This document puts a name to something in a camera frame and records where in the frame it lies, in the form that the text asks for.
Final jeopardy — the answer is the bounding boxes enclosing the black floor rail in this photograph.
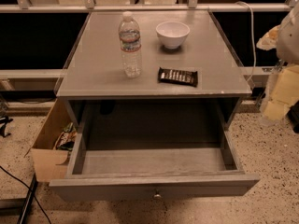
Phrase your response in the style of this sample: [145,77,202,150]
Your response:
[17,175,37,224]

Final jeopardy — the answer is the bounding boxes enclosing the open grey top drawer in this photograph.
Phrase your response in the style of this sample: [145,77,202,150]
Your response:
[50,104,259,201]

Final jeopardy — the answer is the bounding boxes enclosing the white ceramic bowl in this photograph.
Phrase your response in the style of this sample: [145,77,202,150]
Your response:
[156,21,190,49]

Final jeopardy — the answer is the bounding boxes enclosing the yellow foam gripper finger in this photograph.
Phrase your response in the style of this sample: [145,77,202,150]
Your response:
[263,64,299,120]
[256,25,279,50]

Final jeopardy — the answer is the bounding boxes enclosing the cardboard box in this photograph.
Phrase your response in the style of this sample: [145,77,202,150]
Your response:
[30,100,71,183]

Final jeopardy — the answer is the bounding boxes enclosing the dark chocolate bar wrapper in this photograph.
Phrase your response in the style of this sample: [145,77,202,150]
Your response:
[158,67,198,87]

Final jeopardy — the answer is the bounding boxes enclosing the black floor cable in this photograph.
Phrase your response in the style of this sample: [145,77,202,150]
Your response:
[0,165,52,224]

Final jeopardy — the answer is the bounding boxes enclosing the black object at left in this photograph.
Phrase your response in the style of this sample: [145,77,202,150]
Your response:
[0,116,12,137]

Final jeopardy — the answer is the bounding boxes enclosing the grey wooden cabinet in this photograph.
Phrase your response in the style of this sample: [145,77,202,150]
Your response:
[55,10,253,133]

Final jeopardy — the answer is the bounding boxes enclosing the white cable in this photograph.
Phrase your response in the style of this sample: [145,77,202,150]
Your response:
[235,1,258,82]

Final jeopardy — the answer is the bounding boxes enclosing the clear plastic water bottle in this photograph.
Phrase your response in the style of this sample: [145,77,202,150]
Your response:
[118,11,142,78]

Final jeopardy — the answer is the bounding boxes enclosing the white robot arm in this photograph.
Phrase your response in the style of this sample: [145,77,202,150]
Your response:
[256,5,299,121]

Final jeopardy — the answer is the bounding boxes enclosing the snack bags in box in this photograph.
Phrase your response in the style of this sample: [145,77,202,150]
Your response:
[54,122,77,151]

